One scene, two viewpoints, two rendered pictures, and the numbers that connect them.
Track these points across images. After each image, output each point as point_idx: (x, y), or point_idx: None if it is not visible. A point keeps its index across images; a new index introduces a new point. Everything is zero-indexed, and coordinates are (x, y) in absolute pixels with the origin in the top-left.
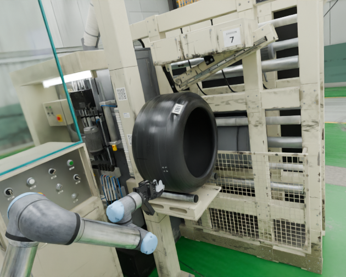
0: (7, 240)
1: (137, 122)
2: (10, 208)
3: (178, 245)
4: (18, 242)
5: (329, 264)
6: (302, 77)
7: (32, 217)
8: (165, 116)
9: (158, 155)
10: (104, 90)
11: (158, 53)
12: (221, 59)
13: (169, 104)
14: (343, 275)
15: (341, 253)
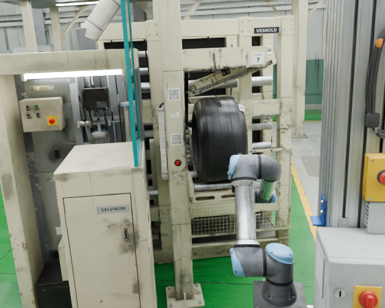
0: (245, 182)
1: (209, 118)
2: (237, 162)
3: (158, 271)
4: (255, 181)
5: (288, 244)
6: (282, 92)
7: (271, 160)
8: (236, 113)
9: (237, 143)
10: (110, 91)
11: (189, 60)
12: (235, 72)
13: (234, 104)
14: (300, 247)
15: (290, 236)
